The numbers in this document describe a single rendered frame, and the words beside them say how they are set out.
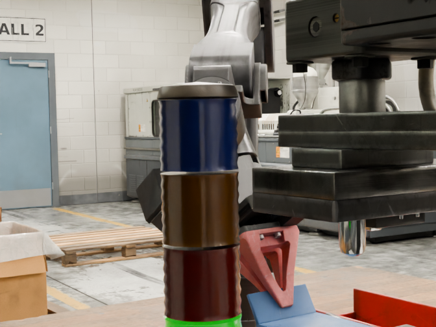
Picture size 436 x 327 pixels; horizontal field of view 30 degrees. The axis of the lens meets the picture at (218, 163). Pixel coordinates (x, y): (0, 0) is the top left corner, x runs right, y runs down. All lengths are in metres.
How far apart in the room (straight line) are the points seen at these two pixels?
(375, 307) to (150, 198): 0.39
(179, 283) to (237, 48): 0.53
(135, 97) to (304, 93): 3.77
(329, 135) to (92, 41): 11.63
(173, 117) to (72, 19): 11.79
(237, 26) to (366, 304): 0.38
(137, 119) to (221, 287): 11.51
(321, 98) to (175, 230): 8.66
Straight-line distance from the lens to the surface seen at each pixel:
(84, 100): 12.12
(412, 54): 0.65
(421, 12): 0.54
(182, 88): 0.38
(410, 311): 1.01
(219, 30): 0.94
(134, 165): 11.96
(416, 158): 0.67
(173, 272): 0.39
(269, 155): 8.82
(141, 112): 11.75
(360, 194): 0.60
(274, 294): 0.78
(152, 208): 0.77
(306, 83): 8.78
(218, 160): 0.38
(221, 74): 0.77
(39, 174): 11.88
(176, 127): 0.38
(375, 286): 1.38
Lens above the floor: 1.18
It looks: 3 degrees down
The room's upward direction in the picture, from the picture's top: 1 degrees counter-clockwise
